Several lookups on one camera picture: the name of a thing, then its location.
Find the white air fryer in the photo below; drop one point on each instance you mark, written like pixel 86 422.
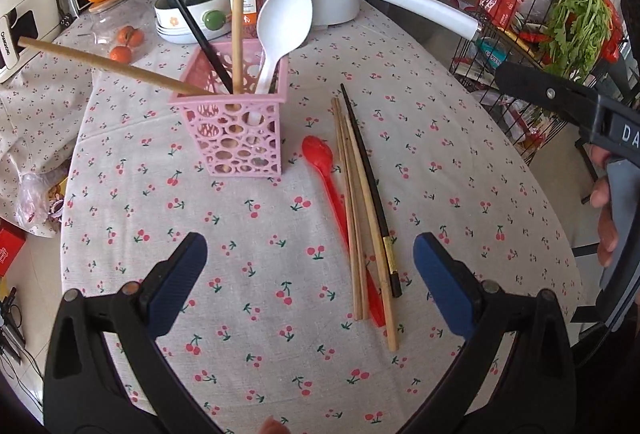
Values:
pixel 36 19

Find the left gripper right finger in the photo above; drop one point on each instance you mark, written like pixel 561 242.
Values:
pixel 514 372

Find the red plastic bag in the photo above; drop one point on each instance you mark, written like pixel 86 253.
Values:
pixel 531 17

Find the person's right hand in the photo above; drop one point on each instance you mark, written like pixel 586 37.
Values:
pixel 600 198

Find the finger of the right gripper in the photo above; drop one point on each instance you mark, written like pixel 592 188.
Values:
pixel 573 102

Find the black chopstick in basket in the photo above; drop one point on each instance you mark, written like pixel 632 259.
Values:
pixel 210 54

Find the red plastic spoon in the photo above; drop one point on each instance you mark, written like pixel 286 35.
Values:
pixel 320 157

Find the person's left hand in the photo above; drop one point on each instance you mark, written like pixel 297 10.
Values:
pixel 272 426

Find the cherry print tablecloth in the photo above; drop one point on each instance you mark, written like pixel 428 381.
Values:
pixel 268 329

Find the glass jar with tangerines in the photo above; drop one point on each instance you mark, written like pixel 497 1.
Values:
pixel 122 30

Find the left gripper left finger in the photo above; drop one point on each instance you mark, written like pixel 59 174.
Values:
pixel 82 390

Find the green leafy vegetables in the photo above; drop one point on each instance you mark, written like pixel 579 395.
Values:
pixel 575 33

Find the black wire rack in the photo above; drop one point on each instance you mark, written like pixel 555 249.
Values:
pixel 537 65

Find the white plastic spoon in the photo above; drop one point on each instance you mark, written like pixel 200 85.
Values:
pixel 282 26

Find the black chopstick gold band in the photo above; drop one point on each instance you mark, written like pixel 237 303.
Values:
pixel 376 200

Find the pink perforated utensil basket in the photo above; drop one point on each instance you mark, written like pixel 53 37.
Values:
pixel 237 135

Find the wooden chopstick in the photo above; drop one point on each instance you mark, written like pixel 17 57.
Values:
pixel 123 69
pixel 351 235
pixel 358 157
pixel 355 217

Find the wooden chopstick upright basket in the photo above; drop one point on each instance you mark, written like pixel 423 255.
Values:
pixel 237 46

